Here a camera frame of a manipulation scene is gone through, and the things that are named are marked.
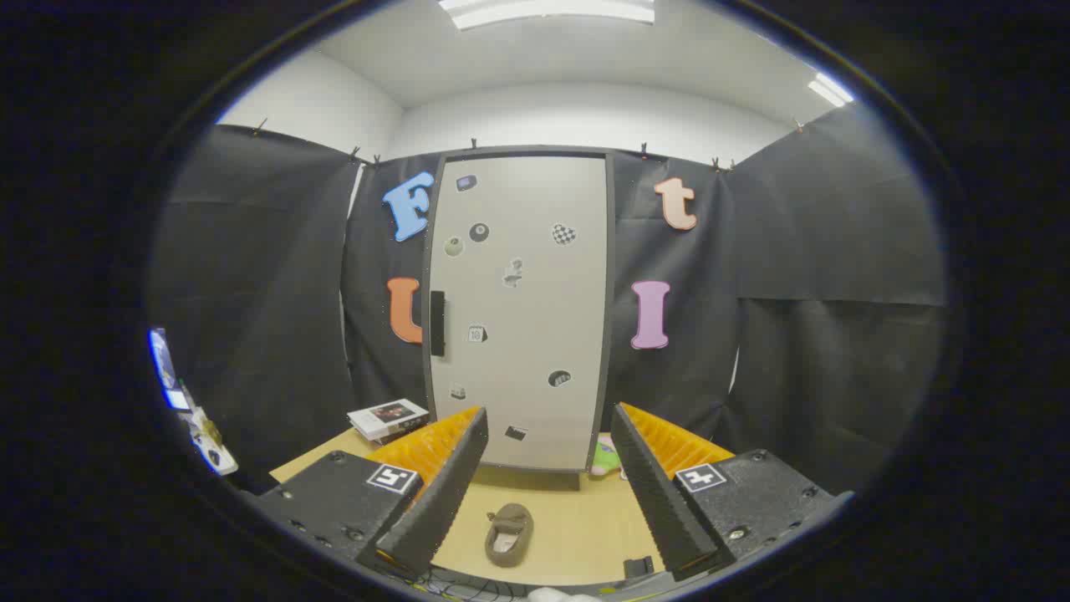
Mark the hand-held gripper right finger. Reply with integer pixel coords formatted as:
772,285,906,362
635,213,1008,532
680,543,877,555
610,403,853,583

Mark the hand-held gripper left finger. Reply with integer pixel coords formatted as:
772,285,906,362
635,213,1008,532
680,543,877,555
251,406,490,582

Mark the brown fuzzy shoe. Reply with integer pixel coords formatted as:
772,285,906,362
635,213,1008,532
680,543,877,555
485,503,535,569

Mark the grey shoe cabinet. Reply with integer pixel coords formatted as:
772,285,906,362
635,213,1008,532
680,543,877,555
422,146,618,492

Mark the pink and green plush toy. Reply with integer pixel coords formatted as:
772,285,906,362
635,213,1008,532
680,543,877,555
590,432,626,479

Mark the white cluttered side table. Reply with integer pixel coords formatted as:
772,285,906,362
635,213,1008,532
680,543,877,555
180,406,239,477

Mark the black backdrop cloth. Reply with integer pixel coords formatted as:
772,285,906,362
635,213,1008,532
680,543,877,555
146,105,950,503

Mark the computer monitor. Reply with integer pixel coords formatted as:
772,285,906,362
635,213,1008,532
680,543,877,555
149,328,189,411

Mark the row of black cloth clips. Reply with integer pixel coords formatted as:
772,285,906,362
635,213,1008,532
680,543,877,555
251,117,808,172

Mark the small ceiling light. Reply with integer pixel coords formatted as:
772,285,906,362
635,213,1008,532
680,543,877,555
808,72,855,108

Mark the long ceiling light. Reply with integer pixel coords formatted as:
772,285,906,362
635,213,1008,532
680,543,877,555
439,0,657,32

